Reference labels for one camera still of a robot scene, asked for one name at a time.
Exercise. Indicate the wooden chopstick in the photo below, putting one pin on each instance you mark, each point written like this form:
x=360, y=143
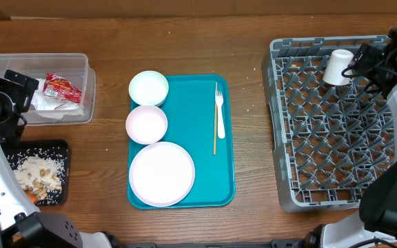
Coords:
x=215, y=119

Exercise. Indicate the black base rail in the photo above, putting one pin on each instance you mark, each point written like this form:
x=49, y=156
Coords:
x=275, y=243

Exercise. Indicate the orange carrot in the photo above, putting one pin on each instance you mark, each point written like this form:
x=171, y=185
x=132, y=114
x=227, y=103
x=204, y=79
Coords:
x=33, y=198

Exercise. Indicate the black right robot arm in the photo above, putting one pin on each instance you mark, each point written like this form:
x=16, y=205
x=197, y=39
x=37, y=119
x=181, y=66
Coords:
x=375, y=223

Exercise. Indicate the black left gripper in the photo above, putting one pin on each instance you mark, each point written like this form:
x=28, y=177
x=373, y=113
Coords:
x=23, y=87

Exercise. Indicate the pink plate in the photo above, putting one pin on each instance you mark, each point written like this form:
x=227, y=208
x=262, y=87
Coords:
x=162, y=174

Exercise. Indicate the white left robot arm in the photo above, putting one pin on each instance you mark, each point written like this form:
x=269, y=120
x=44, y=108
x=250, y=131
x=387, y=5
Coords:
x=21, y=222

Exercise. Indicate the teal plastic tray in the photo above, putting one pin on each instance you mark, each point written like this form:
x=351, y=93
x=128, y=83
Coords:
x=189, y=107

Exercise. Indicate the black tray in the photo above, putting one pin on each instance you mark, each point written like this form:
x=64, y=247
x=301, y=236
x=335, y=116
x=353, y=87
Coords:
x=54, y=149

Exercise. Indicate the white napkin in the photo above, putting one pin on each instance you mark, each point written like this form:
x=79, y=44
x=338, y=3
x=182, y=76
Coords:
x=41, y=102

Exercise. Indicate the grey dish rack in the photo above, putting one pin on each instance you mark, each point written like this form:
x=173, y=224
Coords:
x=330, y=142

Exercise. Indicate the white paper cup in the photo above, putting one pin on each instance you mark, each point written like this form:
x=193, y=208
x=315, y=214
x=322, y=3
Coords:
x=338, y=61

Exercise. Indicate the clear plastic bin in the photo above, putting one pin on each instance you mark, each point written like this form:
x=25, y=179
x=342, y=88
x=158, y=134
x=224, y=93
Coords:
x=71, y=66

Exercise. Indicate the pink bowl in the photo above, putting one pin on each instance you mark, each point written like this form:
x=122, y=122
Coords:
x=146, y=124

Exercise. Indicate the red snack wrapper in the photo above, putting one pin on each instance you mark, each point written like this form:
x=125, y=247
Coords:
x=62, y=89

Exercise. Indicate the rice and peanuts pile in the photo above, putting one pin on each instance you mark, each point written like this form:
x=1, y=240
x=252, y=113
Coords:
x=40, y=176

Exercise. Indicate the white bowl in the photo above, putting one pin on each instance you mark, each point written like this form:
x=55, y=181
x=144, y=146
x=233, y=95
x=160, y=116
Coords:
x=149, y=88

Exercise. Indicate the white plastic fork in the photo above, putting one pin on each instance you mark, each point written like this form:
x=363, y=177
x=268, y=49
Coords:
x=220, y=122

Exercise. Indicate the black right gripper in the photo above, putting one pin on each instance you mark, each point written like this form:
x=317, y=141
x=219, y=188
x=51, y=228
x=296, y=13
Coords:
x=363, y=63

